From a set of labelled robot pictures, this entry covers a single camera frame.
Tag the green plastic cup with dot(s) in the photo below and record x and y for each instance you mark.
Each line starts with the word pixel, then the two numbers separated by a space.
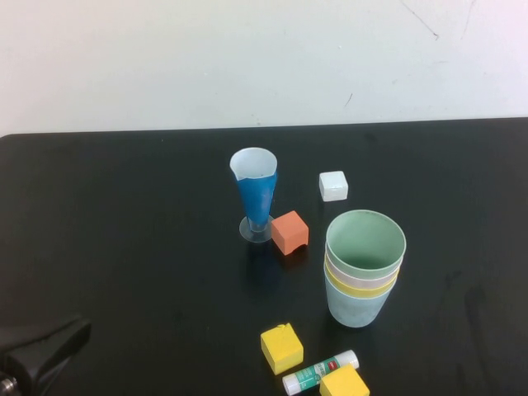
pixel 363 243

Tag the white foam cube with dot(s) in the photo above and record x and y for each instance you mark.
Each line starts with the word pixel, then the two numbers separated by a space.
pixel 333 186

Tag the orange foam cube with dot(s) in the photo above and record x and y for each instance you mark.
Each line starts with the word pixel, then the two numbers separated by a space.
pixel 288 233

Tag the pink plastic cup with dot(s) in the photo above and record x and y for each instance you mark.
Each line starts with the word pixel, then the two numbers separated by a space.
pixel 350 282

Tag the yellow plastic cup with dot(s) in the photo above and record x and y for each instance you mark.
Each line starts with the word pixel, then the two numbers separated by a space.
pixel 359 292

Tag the tall glass with blue paper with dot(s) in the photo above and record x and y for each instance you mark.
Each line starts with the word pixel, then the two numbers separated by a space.
pixel 255 198

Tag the light blue plastic cup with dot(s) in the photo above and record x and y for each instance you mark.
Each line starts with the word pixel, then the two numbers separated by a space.
pixel 354 311

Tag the yellow foam cube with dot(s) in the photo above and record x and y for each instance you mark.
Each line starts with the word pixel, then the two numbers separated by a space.
pixel 282 348
pixel 342 383

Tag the white green glue stick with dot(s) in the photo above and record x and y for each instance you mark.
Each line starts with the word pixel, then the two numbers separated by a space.
pixel 305 376

